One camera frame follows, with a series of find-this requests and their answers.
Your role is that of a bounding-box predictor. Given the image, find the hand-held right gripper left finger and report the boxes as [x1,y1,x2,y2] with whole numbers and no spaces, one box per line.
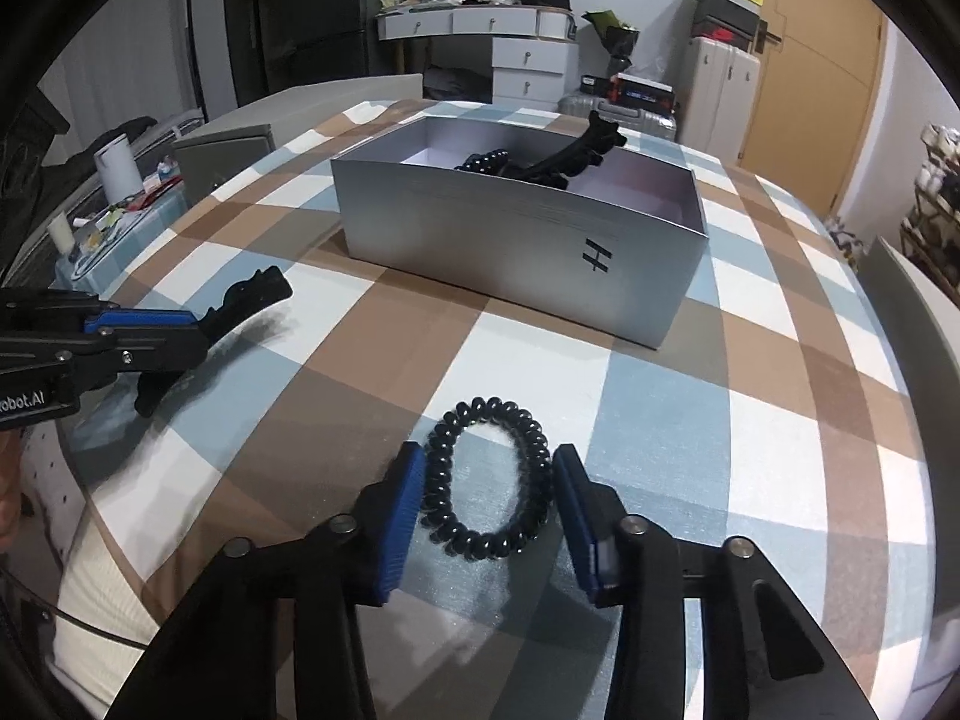
[105,441,426,720]

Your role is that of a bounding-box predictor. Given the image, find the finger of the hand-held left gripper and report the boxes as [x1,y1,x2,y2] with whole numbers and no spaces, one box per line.
[0,289,199,338]
[45,326,211,392]

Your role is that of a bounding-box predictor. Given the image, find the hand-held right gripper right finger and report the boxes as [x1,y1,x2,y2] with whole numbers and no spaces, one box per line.
[553,444,880,720]

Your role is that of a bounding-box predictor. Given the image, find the black spiral hair tie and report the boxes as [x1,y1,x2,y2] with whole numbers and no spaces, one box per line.
[418,394,553,563]
[454,150,515,178]

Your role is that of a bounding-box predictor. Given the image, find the silver rectangular box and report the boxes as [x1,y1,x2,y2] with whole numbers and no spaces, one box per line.
[330,114,710,352]

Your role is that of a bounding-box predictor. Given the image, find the grey dotted cushion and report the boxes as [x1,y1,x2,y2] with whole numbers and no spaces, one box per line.
[21,420,95,545]

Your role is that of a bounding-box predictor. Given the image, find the light blue side table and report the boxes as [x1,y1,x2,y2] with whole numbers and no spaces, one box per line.
[49,178,190,287]

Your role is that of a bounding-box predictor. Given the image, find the white cup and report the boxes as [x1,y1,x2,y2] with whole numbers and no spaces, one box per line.
[94,133,144,197]

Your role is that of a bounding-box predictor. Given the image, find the grey metal box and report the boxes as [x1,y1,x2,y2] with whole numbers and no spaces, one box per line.
[172,124,275,205]

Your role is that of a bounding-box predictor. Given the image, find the black cloth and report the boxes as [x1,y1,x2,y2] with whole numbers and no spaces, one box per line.
[0,88,160,192]

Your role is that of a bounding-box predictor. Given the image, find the person's white sweater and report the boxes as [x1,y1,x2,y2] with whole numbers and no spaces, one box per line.
[54,521,162,720]

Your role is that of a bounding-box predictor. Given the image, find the black wardrobe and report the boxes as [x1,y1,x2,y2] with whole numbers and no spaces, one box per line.
[225,0,412,102]

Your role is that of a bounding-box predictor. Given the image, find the grey chair backrest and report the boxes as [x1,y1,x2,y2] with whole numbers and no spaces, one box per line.
[857,236,960,437]

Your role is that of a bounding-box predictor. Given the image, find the silver suitcase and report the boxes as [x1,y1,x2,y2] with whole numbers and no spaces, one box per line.
[558,88,680,141]

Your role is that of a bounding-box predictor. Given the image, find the white cabinet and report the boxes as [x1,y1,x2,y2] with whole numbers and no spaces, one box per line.
[685,36,763,163]

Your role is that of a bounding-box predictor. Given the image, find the white drawer desk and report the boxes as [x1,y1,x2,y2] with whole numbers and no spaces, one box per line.
[375,6,582,110]

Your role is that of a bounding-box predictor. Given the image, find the shelf with small items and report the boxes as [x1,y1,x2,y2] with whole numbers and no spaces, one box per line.
[898,120,960,295]

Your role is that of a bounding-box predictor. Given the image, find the black wrapped bouquet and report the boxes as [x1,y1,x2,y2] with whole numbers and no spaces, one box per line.
[583,9,643,80]

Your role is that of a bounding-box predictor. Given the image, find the wooden door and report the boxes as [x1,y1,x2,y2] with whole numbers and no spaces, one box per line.
[739,0,890,223]

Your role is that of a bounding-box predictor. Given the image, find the black and red shoe box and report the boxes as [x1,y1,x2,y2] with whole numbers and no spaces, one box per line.
[690,19,755,44]

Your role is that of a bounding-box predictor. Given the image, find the grey shoe box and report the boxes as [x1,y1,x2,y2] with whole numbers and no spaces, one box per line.
[691,0,760,25]

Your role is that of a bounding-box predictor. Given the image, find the thin black cable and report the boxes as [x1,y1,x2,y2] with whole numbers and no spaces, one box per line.
[0,562,155,647]

